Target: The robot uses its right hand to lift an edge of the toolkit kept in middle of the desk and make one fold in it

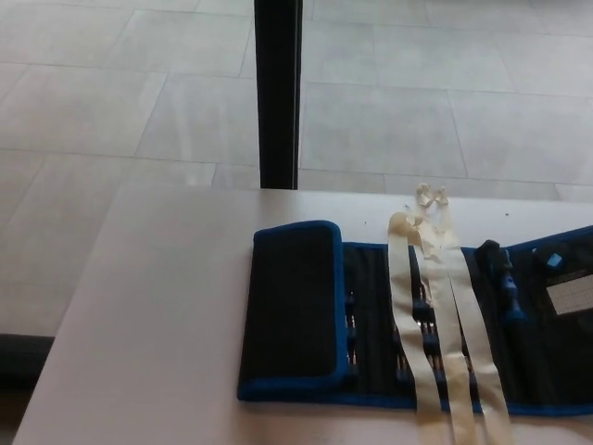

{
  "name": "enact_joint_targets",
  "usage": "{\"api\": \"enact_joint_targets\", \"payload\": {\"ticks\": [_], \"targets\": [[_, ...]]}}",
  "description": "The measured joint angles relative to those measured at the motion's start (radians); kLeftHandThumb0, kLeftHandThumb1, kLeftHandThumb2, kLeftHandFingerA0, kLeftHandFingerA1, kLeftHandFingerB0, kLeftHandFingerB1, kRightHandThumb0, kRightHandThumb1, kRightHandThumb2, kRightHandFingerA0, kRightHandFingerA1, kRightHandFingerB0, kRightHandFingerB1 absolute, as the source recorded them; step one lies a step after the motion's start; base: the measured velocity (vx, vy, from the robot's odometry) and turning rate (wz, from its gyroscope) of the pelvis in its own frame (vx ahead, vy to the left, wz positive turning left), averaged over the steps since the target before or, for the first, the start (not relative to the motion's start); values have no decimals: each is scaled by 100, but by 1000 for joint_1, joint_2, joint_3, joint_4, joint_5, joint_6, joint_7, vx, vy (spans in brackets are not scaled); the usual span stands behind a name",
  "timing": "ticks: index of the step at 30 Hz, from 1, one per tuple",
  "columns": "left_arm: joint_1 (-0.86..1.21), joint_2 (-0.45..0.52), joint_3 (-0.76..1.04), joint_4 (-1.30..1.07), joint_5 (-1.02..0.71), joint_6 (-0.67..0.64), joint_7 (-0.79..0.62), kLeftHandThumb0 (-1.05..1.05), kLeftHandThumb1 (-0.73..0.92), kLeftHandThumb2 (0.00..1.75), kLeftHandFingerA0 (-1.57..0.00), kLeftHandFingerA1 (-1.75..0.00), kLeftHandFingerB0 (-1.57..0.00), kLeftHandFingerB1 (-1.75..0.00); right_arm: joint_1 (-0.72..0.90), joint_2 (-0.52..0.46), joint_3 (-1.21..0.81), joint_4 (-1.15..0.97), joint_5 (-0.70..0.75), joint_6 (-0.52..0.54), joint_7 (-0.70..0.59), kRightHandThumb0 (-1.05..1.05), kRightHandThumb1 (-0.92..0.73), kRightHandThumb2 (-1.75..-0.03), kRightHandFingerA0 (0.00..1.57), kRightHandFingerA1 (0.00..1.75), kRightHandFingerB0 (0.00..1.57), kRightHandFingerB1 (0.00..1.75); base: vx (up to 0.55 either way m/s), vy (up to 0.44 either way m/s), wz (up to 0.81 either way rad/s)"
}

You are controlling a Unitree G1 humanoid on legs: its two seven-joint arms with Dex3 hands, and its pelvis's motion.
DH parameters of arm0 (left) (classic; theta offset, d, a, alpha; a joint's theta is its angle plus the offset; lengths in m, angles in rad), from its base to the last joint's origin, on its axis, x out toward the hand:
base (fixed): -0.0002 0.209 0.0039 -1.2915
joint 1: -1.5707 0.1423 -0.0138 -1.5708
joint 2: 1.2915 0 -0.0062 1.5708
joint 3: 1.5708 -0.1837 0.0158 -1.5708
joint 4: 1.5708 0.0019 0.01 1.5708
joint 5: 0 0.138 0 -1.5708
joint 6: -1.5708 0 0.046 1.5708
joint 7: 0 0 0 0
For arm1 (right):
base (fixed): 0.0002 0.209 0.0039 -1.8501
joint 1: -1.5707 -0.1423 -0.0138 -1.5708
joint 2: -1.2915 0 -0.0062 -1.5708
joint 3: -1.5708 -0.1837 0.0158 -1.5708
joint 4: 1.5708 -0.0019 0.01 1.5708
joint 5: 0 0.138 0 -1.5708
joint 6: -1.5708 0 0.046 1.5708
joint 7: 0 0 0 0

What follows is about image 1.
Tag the black blue-trimmed toolkit roll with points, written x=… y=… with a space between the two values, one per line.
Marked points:
x=292 y=301

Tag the silver screwdriver bit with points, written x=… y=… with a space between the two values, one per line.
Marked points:
x=350 y=320

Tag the wide beige masking tape strip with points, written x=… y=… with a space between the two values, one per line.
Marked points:
x=402 y=296

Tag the black upright post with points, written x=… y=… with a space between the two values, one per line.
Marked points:
x=278 y=92

